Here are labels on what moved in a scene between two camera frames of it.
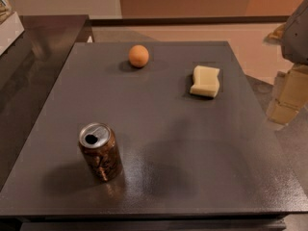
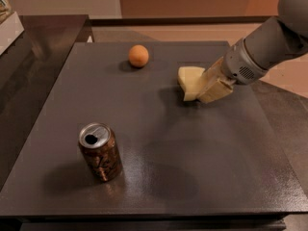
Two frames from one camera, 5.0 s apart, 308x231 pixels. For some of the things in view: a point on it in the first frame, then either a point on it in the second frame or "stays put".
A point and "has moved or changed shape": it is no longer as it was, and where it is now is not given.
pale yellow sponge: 205,81 has moved or changed shape
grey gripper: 296,38 → 239,62
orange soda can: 100,150 stays put
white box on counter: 11,28 stays put
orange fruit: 139,56 stays put
